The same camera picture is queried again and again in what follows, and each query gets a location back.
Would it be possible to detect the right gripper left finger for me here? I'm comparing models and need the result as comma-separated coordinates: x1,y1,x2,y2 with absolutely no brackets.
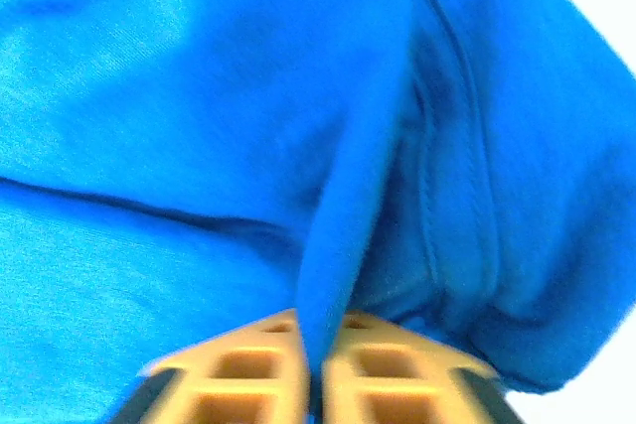
106,308,313,424

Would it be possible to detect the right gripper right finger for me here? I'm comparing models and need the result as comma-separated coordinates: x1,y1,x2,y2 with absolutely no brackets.
321,309,523,424

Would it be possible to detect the blue t-shirt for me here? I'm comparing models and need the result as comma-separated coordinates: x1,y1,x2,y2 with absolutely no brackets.
0,0,636,424

